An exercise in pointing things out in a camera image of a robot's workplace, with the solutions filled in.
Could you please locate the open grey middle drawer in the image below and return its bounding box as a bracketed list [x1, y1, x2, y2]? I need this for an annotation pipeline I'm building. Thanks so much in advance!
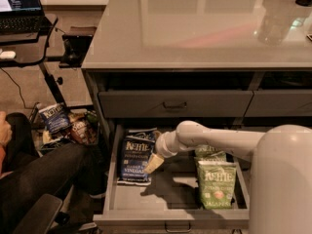
[94, 125, 250, 234]

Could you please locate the green kettle chip bag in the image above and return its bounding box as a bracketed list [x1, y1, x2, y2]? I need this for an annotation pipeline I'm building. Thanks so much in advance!
[194, 145, 226, 162]
[197, 161, 237, 210]

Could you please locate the seated person in dark trousers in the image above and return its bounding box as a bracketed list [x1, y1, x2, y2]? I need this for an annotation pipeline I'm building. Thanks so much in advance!
[0, 112, 106, 234]

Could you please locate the rear green Kettle chip bag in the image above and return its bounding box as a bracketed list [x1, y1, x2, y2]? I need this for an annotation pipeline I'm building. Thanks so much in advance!
[194, 145, 226, 162]

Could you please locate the grey cabinet with glossy counter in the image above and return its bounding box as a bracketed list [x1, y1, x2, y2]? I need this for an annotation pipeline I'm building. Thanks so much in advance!
[81, 0, 312, 234]

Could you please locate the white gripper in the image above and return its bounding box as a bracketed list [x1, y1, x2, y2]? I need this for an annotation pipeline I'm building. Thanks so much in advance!
[144, 131, 179, 174]

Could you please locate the person's hand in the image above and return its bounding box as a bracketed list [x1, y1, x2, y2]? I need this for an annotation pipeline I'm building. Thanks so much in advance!
[0, 111, 13, 147]

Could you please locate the black laptop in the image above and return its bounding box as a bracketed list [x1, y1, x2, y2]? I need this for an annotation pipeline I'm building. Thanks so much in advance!
[0, 0, 45, 42]

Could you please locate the black wire snack basket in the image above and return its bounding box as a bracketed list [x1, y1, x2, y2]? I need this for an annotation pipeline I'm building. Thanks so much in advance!
[34, 103, 99, 154]

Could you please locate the blue chip bag in basket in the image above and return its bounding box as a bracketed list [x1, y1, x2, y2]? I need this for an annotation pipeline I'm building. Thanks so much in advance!
[39, 103, 70, 134]

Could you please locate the blue Kettle chip bag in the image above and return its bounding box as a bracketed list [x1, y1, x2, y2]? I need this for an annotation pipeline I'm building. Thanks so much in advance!
[118, 137, 155, 185]

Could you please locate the black laptop stand table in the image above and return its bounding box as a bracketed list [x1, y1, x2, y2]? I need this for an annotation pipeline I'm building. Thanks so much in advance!
[0, 13, 98, 107]

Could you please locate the closed grey top drawer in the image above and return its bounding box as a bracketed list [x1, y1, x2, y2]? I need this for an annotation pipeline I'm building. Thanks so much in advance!
[98, 90, 253, 118]

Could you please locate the white computer mouse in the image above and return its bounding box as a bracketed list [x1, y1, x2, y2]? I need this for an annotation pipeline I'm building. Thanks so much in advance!
[0, 51, 16, 59]

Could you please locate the black chair armrest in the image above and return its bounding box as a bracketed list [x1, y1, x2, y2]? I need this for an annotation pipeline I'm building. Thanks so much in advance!
[13, 194, 62, 234]

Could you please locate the front green Kettle chip bag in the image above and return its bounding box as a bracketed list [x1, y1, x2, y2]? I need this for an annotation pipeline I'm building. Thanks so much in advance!
[197, 161, 237, 210]

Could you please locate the black stand base plate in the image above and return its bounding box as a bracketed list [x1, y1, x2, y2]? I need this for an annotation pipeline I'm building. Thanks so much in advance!
[59, 26, 97, 68]

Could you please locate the grey right top drawer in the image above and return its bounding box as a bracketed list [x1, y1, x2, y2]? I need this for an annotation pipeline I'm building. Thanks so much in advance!
[245, 90, 312, 117]

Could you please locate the brown chip bag in basket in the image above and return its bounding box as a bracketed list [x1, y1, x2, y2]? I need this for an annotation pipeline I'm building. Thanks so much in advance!
[69, 113, 96, 144]

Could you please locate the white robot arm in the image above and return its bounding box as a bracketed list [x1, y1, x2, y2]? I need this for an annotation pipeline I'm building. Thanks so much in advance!
[144, 121, 312, 234]

